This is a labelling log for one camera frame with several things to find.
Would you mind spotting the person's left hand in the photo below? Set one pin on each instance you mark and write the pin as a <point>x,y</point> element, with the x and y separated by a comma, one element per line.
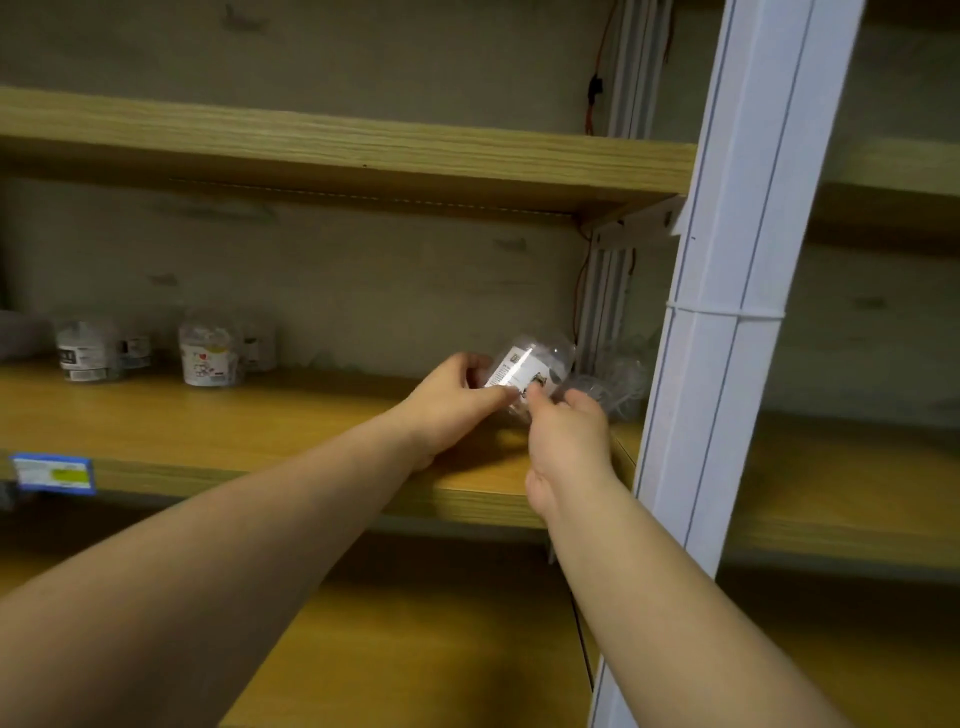
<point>450,409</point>

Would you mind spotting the white metal shelf bracket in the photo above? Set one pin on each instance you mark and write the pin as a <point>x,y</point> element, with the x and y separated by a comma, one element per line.
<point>645,223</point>

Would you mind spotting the person's left forearm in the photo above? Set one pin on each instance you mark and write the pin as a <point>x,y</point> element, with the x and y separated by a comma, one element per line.
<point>187,600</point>

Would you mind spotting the person's right hand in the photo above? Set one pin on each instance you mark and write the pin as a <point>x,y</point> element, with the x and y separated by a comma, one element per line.
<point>570,457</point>

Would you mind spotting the white metal upright post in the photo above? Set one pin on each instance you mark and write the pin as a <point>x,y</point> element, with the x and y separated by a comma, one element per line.
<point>742,225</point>

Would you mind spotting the blue framed price label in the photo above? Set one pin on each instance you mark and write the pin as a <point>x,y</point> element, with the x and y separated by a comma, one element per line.
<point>52,474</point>

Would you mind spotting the wooden shelf with blue labels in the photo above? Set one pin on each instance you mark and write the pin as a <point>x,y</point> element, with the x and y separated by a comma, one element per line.
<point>225,420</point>

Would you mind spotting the person's right forearm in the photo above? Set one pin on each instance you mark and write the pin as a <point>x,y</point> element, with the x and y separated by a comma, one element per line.
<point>675,637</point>

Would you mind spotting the clear box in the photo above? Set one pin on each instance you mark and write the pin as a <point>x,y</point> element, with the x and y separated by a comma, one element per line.
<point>22,334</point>

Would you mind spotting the white slotted rack rail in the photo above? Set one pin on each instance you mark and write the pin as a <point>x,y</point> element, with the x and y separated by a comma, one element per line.
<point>637,67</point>

